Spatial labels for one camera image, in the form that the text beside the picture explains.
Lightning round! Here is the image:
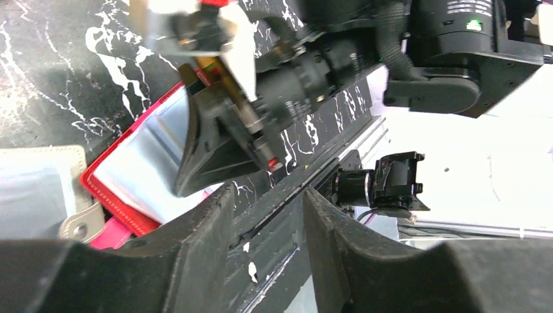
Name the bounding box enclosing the grey card holder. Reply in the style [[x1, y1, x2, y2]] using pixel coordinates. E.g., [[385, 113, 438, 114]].
[[1, 145, 105, 243]]

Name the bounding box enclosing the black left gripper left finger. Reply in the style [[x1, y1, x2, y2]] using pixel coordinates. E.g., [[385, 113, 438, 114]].
[[1, 185, 235, 312]]

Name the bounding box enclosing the red card holder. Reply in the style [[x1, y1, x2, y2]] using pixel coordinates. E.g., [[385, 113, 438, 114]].
[[80, 83, 220, 237]]

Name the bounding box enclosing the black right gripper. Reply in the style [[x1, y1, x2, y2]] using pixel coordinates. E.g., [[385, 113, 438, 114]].
[[173, 3, 376, 197]]

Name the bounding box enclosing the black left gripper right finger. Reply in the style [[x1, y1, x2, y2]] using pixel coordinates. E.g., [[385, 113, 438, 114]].
[[303, 188, 552, 312]]

